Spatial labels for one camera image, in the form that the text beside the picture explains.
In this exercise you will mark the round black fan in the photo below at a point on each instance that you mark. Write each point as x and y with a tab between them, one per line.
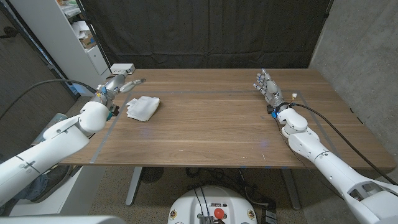
151	174

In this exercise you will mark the white robot chest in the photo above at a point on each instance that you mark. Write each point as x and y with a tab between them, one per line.
62	220

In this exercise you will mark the white shelf cabinet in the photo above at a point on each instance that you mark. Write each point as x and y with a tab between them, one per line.
59	40

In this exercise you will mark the red emergency stop button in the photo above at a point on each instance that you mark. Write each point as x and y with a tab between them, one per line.
219	213

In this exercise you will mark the grey table leg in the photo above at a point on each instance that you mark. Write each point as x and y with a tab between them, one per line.
133	186
292	189

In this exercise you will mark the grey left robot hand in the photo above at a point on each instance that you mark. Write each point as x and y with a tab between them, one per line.
115	85

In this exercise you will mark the white napkin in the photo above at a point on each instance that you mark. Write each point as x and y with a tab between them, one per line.
144	107

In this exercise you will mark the white power strip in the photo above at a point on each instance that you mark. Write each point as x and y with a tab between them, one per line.
122	68

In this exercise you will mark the black floor power strip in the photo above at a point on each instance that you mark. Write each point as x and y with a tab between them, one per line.
269	214

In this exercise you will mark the person's leg in jeans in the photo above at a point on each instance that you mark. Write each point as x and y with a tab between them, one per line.
34	188

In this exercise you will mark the black backdrop stand pole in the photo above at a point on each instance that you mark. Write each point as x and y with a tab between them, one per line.
94	37

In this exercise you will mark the white papers on shelf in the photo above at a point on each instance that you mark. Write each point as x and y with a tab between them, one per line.
79	28

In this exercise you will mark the dark shoe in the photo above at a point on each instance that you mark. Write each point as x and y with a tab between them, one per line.
59	177

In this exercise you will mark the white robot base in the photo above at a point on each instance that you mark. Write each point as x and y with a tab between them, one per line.
192	205

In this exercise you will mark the black backdrop curtain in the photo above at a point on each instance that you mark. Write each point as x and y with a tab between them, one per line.
202	31

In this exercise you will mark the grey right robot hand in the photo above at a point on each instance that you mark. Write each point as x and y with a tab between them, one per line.
271	90

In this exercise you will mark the cardboard box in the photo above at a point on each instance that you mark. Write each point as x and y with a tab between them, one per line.
88	40

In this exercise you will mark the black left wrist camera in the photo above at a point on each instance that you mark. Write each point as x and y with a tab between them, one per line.
113	109

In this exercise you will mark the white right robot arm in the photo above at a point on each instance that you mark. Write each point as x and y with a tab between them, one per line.
311	146

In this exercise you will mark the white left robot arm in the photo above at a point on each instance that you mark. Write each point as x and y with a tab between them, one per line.
62	140

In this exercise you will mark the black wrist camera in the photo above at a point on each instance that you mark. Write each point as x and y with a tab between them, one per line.
113	109
270	109

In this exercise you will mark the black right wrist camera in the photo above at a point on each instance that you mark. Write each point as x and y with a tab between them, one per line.
270	109

